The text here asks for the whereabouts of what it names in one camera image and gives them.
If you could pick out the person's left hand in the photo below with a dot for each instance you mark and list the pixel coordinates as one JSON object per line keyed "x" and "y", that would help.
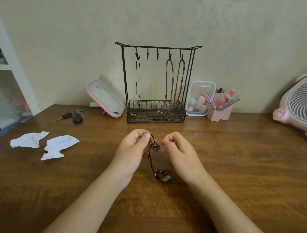
{"x": 129, "y": 156}

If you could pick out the person's right hand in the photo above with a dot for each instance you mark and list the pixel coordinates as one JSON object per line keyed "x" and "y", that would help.
{"x": 184, "y": 158}

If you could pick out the person's left forearm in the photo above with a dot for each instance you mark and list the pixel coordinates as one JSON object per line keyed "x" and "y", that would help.
{"x": 84, "y": 208}

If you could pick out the person's right forearm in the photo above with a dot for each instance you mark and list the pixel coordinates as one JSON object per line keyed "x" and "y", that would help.
{"x": 225, "y": 208}

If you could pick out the small peach makeup sponge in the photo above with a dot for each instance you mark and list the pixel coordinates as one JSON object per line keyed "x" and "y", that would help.
{"x": 190, "y": 109}

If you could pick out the pink brush holder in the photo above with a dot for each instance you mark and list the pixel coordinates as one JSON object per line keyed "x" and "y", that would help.
{"x": 218, "y": 116}

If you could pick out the teal makeup sponge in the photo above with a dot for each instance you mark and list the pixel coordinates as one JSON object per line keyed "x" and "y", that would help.
{"x": 191, "y": 101}

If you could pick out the pink framed table mirror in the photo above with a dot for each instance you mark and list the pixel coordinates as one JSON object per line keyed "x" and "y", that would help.
{"x": 105, "y": 98}

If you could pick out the pink pen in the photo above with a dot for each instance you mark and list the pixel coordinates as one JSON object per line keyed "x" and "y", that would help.
{"x": 209, "y": 99}
{"x": 205, "y": 96}

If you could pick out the black oval key fob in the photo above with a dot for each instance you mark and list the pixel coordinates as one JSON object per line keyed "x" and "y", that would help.
{"x": 77, "y": 118}

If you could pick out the silver key bunch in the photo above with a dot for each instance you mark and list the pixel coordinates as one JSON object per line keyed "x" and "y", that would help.
{"x": 78, "y": 112}

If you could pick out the grey purple pencil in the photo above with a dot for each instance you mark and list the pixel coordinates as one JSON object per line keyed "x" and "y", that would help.
{"x": 229, "y": 104}

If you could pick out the white crumpled paper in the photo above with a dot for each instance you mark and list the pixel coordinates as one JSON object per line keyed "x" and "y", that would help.
{"x": 28, "y": 140}
{"x": 60, "y": 144}

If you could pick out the clear plastic container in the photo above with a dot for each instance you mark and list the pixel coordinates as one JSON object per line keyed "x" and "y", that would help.
{"x": 201, "y": 87}

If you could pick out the pink makeup brush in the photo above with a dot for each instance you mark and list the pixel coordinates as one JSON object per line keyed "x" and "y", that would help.
{"x": 227, "y": 98}

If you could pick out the black headed car key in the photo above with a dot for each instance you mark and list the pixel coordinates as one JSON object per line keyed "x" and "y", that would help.
{"x": 67, "y": 115}

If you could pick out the dark cosmetic pencils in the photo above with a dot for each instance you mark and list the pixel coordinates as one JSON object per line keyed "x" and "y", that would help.
{"x": 220, "y": 90}

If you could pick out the coral tipped makeup brush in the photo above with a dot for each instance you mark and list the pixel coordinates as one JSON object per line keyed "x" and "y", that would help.
{"x": 232, "y": 92}

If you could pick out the pink pig shaped desk fan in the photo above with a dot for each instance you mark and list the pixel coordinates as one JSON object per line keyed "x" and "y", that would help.
{"x": 291, "y": 111}

